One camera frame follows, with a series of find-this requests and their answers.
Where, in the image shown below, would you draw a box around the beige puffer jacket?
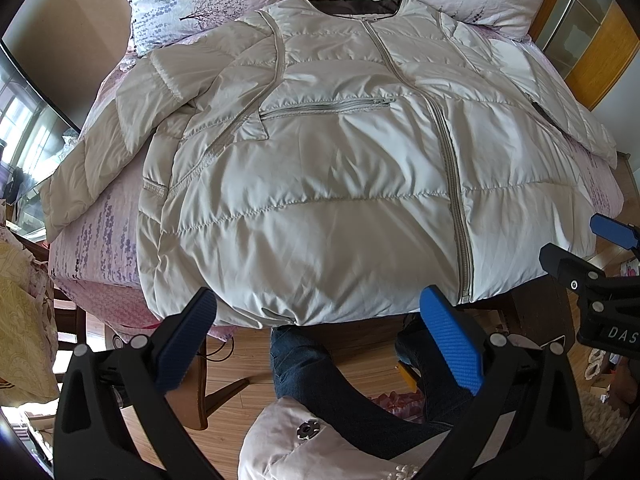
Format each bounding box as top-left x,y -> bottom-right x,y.
40,0 -> 617,328

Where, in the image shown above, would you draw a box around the wooden chair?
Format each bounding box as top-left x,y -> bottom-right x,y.
54,307 -> 250,430

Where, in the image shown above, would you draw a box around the yellow patterned cloth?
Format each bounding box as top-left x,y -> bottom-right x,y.
0,228 -> 60,408

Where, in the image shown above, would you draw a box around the beige quilted slipper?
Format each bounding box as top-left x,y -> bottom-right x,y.
238,398 -> 448,480

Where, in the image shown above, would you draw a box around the blue jeans legs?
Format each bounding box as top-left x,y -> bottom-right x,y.
270,313 -> 474,460

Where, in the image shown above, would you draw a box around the glass window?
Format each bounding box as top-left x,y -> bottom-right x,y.
1,46 -> 79,242

